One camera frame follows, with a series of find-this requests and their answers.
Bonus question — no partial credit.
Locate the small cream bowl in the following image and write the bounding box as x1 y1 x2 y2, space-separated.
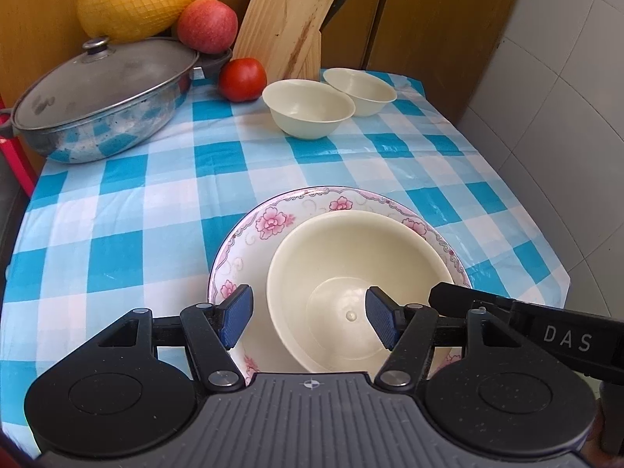
323 68 398 117

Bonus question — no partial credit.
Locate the blue white checkered tablecloth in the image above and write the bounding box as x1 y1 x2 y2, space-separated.
1 74 570 454

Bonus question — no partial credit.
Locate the large cream bowl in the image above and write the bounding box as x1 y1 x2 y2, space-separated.
266 210 452 375

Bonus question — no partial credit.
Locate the red object at left edge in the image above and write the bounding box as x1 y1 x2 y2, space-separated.
0 96 39 199

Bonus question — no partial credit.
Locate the steel pan with handles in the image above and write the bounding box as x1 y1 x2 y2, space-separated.
1 48 232 164

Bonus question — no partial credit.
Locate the person's right hand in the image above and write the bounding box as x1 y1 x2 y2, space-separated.
582 412 611 467

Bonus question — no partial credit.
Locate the red tomato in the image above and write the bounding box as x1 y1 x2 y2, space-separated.
218 58 268 103

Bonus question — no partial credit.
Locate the medium cream bowl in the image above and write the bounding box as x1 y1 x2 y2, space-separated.
262 79 355 140

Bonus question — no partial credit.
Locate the glass pan lid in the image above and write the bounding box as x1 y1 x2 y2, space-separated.
12 37 199 131

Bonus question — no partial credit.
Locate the wooden knife block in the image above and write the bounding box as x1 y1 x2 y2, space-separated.
233 0 334 82

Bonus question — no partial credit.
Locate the pink rose rimmed plate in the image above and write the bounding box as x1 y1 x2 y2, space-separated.
207 186 472 379

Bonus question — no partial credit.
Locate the red apple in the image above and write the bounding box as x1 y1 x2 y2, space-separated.
177 0 238 55

